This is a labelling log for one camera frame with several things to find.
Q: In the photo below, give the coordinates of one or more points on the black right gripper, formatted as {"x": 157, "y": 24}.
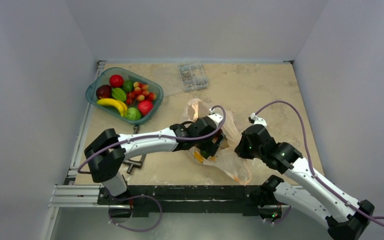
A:
{"x": 242, "y": 148}

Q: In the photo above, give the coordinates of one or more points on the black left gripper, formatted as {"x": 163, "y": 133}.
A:
{"x": 210, "y": 146}

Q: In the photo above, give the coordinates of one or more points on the translucent orange plastic bag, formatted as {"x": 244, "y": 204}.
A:
{"x": 220, "y": 153}

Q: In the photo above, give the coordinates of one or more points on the red yellow fake cherry bunch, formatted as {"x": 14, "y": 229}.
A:
{"x": 140, "y": 93}

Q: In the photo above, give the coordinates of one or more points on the green fake custard apple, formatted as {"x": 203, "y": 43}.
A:
{"x": 133, "y": 114}

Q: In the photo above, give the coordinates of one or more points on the green fake lime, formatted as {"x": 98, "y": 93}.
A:
{"x": 128, "y": 86}

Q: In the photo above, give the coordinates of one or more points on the green fake mango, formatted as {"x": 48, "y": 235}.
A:
{"x": 118, "y": 94}

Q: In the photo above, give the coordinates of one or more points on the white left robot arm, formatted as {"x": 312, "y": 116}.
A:
{"x": 105, "y": 155}

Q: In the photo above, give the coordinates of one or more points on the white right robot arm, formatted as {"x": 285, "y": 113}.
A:
{"x": 341, "y": 214}

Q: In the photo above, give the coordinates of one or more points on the yellow fake banana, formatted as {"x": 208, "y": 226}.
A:
{"x": 120, "y": 106}

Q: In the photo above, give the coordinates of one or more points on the dark red fake apple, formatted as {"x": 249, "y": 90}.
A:
{"x": 104, "y": 92}

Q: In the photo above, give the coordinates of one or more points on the clear screw organizer box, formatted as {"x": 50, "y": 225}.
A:
{"x": 192, "y": 76}

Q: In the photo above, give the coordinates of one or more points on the black metal clamp tool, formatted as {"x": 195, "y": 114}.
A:
{"x": 132, "y": 164}

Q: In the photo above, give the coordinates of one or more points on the teal plastic tray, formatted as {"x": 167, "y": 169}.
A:
{"x": 103, "y": 79}

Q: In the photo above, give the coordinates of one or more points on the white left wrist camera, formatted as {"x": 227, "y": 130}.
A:
{"x": 217, "y": 118}

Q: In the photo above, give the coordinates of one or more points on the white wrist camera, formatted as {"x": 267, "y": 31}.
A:
{"x": 256, "y": 120}
{"x": 217, "y": 118}

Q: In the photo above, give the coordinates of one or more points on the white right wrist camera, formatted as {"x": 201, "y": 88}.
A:
{"x": 256, "y": 120}

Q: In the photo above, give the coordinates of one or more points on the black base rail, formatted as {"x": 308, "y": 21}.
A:
{"x": 249, "y": 200}

